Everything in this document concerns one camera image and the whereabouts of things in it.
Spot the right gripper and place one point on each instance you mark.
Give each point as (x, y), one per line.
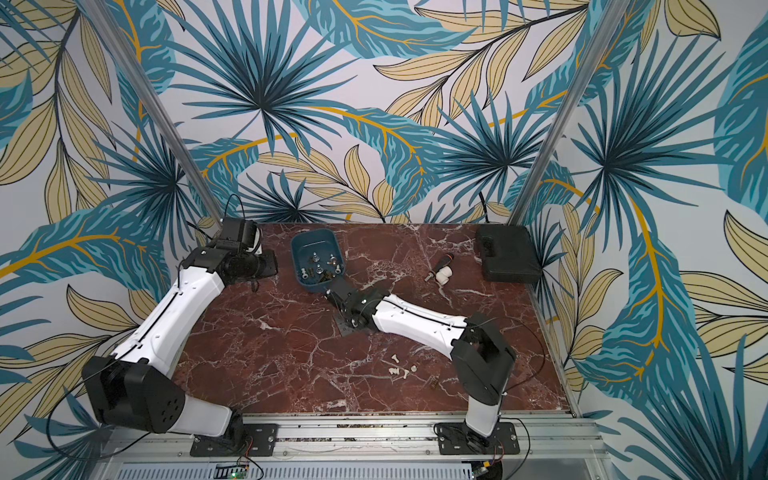
(332, 287)

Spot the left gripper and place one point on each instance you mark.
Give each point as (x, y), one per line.
(271, 266)

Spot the teal plastic storage box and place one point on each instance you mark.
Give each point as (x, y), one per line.
(317, 259)

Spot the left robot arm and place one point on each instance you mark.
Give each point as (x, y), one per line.
(133, 387)

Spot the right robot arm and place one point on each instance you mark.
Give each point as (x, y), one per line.
(481, 356)

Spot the black and white bottle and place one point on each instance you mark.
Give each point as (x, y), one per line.
(441, 272)

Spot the black plastic case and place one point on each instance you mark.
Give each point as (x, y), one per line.
(507, 254)

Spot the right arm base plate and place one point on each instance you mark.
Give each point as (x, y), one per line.
(455, 438)

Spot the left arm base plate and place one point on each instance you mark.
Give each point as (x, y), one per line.
(252, 440)

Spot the aluminium frame rail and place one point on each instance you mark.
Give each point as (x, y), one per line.
(554, 445)

